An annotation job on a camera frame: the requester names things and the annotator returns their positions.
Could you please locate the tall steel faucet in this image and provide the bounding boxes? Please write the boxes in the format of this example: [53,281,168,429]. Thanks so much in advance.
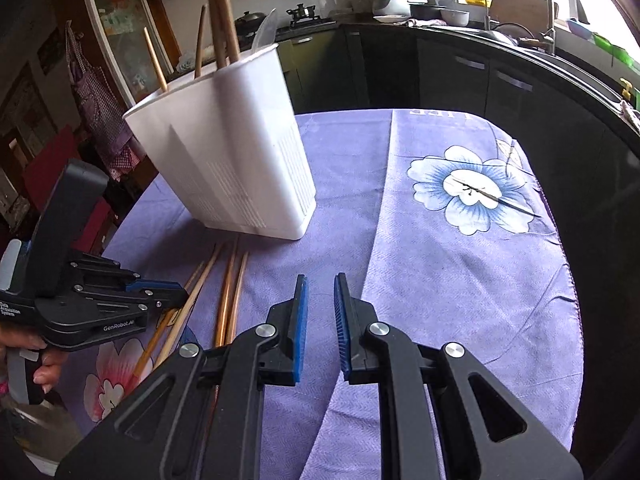
[542,0,591,56]

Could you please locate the small steel faucet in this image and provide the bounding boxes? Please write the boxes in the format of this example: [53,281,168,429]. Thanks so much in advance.
[460,0,491,31]

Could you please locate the white plastic utensil holder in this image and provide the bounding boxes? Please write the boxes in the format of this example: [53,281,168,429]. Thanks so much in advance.
[122,42,318,241]

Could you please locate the black gas stove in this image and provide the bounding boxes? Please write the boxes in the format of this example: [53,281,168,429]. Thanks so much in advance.
[277,17,338,36]

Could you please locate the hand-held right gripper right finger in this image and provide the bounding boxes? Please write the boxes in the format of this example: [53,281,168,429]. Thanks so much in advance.
[334,272,583,480]

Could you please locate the thick dark brown chopstick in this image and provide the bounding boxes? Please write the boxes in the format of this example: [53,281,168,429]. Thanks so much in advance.
[216,0,241,61]
[206,0,228,68]

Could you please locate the light wooden chopstick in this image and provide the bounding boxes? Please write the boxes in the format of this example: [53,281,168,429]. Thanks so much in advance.
[132,261,207,377]
[152,244,224,368]
[143,27,169,92]

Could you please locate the person's left hand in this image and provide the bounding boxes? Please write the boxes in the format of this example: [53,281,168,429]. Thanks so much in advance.
[0,327,68,396]

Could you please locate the reddish brown chopstick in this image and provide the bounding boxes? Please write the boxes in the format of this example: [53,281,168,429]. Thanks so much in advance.
[214,239,240,348]
[226,251,249,347]

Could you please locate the thin dark brown chopstick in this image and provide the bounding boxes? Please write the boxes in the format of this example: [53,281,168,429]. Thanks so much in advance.
[194,5,207,78]

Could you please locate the red wooden chair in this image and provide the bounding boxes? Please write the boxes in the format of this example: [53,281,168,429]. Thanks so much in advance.
[20,127,121,251]

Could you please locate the white rice cooker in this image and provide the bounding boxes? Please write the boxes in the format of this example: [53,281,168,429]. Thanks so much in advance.
[372,0,413,17]

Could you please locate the green base cabinet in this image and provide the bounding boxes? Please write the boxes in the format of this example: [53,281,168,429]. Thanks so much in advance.
[277,30,351,111]

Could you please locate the grey metal spoon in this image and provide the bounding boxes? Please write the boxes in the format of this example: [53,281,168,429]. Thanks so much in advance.
[251,7,278,53]

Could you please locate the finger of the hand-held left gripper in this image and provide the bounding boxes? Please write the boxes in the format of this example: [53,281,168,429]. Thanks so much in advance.
[95,290,190,322]
[67,252,185,295]

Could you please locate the green plastic containers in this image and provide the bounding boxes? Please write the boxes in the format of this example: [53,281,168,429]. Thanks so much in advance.
[592,32,631,66]

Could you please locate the checkered apron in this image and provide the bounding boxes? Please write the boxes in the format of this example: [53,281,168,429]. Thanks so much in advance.
[65,22,141,181]

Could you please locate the wooden cutting board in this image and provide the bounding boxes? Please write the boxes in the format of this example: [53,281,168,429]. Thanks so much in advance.
[490,0,553,36]

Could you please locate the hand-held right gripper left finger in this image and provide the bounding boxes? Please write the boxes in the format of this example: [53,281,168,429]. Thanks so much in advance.
[55,274,310,480]

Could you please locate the black wok with lid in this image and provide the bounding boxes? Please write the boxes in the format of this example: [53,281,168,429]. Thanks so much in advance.
[234,10,268,36]

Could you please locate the sliding door frame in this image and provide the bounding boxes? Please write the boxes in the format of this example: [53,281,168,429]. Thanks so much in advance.
[77,0,171,106]

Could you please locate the purple floral tablecloth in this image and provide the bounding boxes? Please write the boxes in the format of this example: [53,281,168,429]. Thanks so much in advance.
[65,110,583,480]

